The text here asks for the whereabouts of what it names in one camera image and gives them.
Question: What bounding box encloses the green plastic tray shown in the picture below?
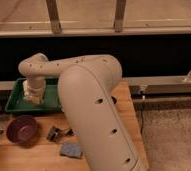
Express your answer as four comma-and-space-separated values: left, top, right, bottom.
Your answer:
5, 78, 61, 114

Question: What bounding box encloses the black binder clip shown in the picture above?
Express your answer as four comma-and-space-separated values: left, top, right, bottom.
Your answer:
46, 126, 74, 142

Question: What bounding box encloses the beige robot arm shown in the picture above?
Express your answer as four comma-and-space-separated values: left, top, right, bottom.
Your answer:
18, 53, 147, 171

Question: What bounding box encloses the blue grey sponge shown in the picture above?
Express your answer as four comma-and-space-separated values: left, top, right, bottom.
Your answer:
60, 142, 82, 159

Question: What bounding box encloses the purple bowl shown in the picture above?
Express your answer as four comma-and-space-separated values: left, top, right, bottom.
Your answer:
6, 115, 38, 144

